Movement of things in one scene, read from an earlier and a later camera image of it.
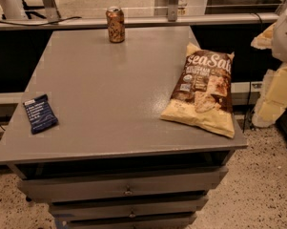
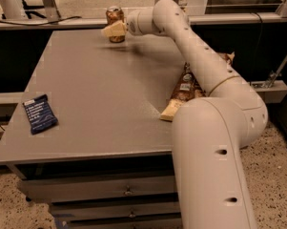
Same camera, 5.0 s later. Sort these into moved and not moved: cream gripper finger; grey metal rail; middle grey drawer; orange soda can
Moved: cream gripper finger
Not moved: orange soda can; middle grey drawer; grey metal rail
